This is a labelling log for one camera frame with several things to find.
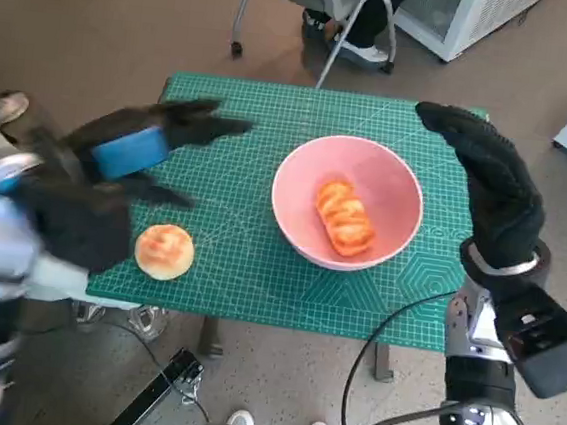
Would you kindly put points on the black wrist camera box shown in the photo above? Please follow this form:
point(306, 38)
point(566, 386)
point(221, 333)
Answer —
point(81, 223)
point(542, 343)

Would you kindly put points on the white mesh cabinet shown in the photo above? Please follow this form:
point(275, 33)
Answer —
point(477, 22)

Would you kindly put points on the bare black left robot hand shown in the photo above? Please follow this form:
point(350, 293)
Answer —
point(128, 152)

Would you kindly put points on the long toy bread loaf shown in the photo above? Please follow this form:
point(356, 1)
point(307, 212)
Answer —
point(343, 215)

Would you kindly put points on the round toy bread bun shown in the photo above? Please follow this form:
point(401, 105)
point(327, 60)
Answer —
point(164, 251)

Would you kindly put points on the black stand base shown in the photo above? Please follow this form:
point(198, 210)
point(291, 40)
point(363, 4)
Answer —
point(161, 386)

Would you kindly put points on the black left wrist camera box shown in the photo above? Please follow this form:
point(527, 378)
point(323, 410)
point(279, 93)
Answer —
point(81, 223)

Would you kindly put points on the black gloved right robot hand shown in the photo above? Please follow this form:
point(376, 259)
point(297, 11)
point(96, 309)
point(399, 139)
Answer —
point(505, 209)

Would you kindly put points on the seated person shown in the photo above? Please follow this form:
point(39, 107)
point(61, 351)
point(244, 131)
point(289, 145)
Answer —
point(372, 17)

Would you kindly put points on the green cutting mat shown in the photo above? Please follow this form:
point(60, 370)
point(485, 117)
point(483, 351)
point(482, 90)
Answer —
point(273, 106)

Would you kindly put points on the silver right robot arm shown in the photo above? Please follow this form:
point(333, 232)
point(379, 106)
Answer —
point(477, 387)

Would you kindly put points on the dark table leg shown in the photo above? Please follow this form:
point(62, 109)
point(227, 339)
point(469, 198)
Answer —
point(383, 364)
point(211, 337)

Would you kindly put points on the pink bowl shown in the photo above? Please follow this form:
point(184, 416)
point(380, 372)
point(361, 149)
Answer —
point(295, 193)

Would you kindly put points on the silver metal pole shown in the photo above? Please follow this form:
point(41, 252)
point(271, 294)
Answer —
point(339, 39)

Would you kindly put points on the person in pale coat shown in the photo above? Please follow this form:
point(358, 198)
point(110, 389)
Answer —
point(10, 106)

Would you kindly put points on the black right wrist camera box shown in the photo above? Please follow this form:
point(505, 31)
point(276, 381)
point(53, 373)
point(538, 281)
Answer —
point(542, 343)

